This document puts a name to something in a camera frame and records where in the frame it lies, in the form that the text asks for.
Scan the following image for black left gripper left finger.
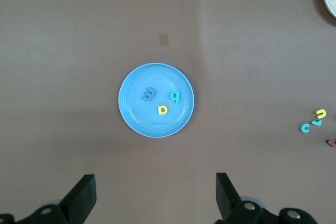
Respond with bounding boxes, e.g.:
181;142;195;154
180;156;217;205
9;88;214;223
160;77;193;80
0;173;97;224

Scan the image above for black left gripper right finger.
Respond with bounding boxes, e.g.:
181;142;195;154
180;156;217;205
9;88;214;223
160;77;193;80
214;172;322;224

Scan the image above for blue foam letter m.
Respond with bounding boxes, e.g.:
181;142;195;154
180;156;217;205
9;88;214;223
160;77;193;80
141;86;159;103

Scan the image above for teal foam letter q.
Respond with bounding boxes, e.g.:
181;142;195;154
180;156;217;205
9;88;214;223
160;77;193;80
168;90;182;104

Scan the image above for blue plate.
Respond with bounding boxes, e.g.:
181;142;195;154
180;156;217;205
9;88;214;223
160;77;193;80
118;62;196;139

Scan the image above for yellow foam letter u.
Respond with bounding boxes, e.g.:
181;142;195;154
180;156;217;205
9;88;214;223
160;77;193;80
313;109;327;120

